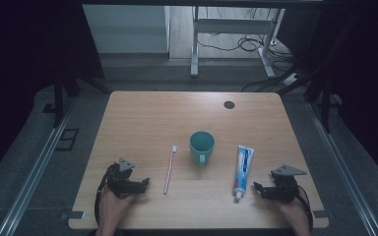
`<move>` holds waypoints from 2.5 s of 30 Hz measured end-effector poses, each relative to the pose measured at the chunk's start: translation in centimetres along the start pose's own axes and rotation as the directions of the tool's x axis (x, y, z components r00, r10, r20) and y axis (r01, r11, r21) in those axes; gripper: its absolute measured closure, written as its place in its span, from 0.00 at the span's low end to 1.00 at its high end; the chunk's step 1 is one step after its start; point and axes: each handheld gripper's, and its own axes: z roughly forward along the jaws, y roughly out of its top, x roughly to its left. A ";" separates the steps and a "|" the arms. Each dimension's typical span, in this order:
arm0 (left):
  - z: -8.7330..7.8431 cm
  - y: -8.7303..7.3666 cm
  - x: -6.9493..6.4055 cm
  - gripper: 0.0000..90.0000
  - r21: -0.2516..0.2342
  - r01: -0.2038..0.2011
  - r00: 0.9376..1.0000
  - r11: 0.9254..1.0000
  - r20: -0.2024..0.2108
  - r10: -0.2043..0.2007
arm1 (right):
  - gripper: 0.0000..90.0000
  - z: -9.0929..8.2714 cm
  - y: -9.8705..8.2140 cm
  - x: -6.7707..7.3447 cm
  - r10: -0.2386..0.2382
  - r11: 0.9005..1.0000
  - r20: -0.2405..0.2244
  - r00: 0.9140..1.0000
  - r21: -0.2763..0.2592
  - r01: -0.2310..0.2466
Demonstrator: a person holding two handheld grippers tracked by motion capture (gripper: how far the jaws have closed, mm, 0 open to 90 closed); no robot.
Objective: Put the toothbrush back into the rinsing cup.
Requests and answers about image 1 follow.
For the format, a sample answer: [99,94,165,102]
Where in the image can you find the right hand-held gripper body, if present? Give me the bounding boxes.
[270,163,308,205]

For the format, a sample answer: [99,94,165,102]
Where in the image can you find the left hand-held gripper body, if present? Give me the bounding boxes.
[103,157,142,200]

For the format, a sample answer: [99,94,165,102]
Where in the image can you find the black metal stand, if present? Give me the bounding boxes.
[302,19,343,134]
[41,58,110,130]

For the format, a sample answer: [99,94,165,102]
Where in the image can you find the dark curtain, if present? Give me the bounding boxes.
[275,0,378,193]
[0,0,105,189]

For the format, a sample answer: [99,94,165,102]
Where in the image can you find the grey table bracket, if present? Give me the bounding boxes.
[59,209,87,222]
[312,209,337,220]

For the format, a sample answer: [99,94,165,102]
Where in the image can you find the white metal desk frame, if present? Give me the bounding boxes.
[189,5,287,80]

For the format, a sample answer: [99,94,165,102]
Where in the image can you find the pink toothbrush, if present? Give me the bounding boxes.
[162,145,179,196]

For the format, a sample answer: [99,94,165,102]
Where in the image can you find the grey metal floor rail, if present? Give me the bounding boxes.
[306,100,376,236]
[0,97,77,236]

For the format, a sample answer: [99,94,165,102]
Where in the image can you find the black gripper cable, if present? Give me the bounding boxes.
[295,184,314,231]
[94,166,113,228]

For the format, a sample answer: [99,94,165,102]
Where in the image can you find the white and blue toothpaste tube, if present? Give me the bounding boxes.
[232,145,255,202]

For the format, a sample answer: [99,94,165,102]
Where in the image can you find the white cabinet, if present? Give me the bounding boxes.
[82,4,171,55]

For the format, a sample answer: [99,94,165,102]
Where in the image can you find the white power strip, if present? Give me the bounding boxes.
[281,72,301,88]

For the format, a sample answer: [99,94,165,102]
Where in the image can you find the person's left hand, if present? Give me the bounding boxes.
[97,187,136,234]

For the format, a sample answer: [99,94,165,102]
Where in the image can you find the person's right hand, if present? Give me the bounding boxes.
[276,196,311,235]

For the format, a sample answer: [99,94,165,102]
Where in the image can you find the black floor cables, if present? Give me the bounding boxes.
[196,32,298,93]

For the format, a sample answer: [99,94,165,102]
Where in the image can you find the black rectangular floor frame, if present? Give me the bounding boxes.
[54,128,80,152]

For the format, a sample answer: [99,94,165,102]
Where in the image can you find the teal cup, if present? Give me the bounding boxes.
[188,130,217,167]

